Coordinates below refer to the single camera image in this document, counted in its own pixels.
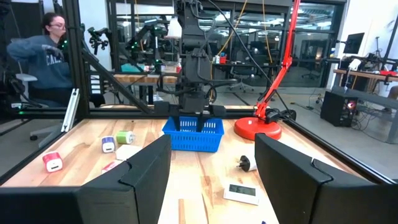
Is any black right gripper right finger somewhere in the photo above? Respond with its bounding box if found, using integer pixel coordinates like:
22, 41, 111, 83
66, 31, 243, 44
255, 133, 382, 224

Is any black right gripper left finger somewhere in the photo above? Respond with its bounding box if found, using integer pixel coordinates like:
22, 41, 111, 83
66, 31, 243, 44
76, 134, 172, 224

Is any pink white charger cube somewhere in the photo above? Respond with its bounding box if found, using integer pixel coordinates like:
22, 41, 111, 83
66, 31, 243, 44
101, 159, 124, 175

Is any black white charger cube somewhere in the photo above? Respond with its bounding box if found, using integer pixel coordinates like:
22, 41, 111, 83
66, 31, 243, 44
236, 154, 258, 173

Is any black office chair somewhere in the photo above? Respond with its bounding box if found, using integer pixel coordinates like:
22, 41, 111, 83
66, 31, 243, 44
229, 54, 261, 93

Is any white office chair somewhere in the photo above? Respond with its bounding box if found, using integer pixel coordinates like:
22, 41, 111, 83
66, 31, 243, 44
15, 73, 65, 149

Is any blue plastic basket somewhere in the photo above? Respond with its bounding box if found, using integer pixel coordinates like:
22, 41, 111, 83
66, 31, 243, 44
161, 116, 225, 153

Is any green white charger cube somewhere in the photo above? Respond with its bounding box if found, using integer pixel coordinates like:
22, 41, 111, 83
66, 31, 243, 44
115, 130, 136, 145

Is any purple white charger cube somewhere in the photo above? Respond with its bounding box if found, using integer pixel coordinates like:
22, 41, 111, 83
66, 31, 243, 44
101, 135, 116, 154

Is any wooden workbench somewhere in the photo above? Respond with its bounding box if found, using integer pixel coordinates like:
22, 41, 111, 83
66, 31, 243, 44
113, 73, 182, 85

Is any red desk lamp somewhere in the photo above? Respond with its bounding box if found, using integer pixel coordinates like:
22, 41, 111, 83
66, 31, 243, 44
233, 0, 302, 141

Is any black computer tower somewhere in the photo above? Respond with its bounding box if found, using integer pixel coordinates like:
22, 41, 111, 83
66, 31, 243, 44
320, 90, 359, 128

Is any red white charger cube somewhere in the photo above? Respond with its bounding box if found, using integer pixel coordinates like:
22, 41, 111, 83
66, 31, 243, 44
42, 151, 64, 174

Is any silver aluminium extrusion bar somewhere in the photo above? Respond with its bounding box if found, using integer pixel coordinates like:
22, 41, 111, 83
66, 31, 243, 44
60, 88, 81, 133

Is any grey metal bench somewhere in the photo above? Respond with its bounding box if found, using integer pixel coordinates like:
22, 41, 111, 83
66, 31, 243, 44
331, 86, 398, 144

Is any wooden desk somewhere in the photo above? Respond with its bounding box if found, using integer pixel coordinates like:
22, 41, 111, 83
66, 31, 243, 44
332, 68, 398, 94

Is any person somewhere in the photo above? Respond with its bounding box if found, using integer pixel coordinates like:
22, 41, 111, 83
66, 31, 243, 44
6, 12, 75, 108

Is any black monitor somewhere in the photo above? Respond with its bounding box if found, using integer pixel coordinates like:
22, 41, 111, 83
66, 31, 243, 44
343, 32, 366, 55

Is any white flat wall charger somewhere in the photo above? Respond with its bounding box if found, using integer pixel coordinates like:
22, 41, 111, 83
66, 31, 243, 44
114, 144, 144, 162

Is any black lamp cable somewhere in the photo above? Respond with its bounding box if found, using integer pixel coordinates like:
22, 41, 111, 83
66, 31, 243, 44
206, 0, 298, 124

